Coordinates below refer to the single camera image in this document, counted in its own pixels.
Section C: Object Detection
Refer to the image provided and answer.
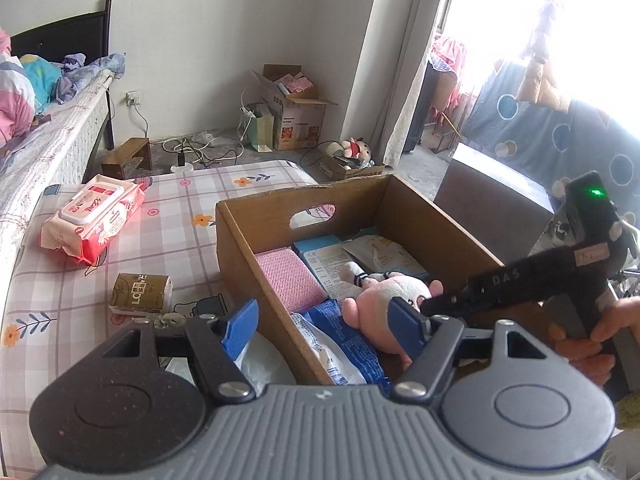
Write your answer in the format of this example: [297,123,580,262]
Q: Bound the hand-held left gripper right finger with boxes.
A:
[387,297,548,401]

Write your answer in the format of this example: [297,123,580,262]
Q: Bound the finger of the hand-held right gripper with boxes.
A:
[419,280,481,317]

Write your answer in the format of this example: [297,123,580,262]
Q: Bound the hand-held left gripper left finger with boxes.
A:
[102,298,261,403]

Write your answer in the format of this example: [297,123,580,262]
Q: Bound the pink plush toy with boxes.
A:
[340,262,445,363]

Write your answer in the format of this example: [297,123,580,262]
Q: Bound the blue plastic packet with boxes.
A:
[291,300,392,388]

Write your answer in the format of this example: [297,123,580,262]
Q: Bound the white printed packet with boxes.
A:
[341,235,429,279]

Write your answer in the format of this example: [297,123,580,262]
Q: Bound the brown cardboard box with handle hole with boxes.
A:
[215,173,506,387]

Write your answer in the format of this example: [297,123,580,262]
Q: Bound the person's right hand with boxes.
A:
[547,296,640,386]

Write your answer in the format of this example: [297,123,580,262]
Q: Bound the pink sponge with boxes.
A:
[255,247,340,311]

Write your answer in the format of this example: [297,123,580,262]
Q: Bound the blue and white box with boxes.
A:
[292,234,372,302]

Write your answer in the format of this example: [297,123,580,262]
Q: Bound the small brown snack box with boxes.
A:
[109,272,173,316]

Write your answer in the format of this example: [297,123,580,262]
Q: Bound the plaid floral mattress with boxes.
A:
[0,160,321,376]

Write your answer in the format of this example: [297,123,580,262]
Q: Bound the blue cloth with circles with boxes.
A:
[462,60,640,221]

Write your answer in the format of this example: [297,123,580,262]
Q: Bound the shallow cardboard tray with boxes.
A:
[320,155,387,182]

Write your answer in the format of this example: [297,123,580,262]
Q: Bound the plush doll with red shirt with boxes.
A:
[342,136,374,167]

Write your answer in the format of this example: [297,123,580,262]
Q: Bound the pink wet wipes pack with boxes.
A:
[40,175,146,266]

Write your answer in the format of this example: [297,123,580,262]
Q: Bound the pale green paper bag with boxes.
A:
[248,103,275,153]

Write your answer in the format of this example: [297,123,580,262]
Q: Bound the beige hanging garment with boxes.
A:
[515,0,572,112]

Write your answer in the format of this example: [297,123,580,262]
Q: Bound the small wooden stool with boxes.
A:
[101,137,152,180]

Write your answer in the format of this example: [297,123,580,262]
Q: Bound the open printed cardboard box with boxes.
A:
[251,64,340,151]

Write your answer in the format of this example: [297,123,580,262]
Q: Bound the bed with grey floral sheet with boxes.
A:
[0,70,113,261]

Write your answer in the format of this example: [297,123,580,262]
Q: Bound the blue crumpled clothes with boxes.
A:
[20,52,126,106]

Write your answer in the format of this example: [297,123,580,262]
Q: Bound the white cables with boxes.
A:
[162,135,247,170]

